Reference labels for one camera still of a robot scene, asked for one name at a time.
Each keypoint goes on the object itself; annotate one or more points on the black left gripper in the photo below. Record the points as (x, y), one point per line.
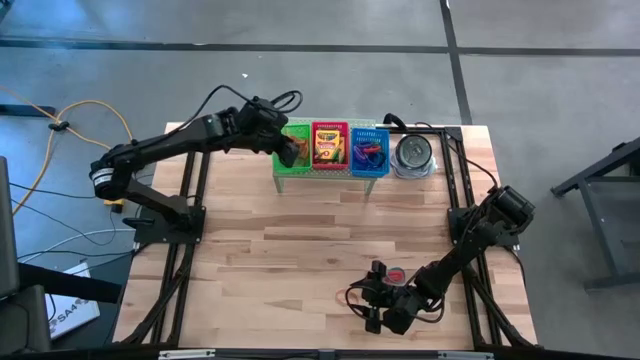
(282, 145)

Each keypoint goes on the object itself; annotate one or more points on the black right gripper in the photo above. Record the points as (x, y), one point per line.
(380, 295)

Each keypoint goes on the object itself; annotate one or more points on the orange rubber band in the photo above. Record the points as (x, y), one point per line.
(338, 297)
(302, 147)

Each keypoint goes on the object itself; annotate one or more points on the yellow green crayon box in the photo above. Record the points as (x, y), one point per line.
(327, 145)

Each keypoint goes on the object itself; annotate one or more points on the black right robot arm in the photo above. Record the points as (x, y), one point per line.
(475, 240)

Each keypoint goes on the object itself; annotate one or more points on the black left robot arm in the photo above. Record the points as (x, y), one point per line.
(160, 145)

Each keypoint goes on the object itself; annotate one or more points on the green plastic basket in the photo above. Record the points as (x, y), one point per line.
(300, 131)

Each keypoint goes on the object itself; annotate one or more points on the red plastic basket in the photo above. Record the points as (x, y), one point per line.
(330, 125)

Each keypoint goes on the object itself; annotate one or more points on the pale green metal shelf riser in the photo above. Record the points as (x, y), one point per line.
(325, 174)

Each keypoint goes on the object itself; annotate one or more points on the blue plastic basket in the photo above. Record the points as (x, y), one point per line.
(370, 134)

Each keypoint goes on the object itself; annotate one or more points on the black metal table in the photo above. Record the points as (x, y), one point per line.
(600, 230)

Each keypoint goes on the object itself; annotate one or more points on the black beam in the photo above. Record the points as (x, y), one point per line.
(70, 282)

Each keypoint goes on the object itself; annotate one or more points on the black floor bar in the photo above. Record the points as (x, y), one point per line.
(27, 110)

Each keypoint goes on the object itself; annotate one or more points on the white cardboard box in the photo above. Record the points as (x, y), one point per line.
(75, 315)

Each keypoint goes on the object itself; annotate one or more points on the dark grey cabinet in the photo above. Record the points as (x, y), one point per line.
(9, 225)

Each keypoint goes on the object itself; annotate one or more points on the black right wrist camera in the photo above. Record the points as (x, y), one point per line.
(398, 317)

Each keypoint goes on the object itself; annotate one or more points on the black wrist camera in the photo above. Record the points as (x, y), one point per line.
(257, 110)
(398, 317)

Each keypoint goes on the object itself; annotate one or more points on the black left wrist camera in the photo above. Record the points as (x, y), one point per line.
(257, 110)

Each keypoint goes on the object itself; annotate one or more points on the black frame clamp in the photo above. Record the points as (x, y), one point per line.
(395, 120)

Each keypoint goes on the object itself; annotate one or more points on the silver metal bracket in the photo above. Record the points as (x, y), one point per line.
(465, 355)
(187, 354)

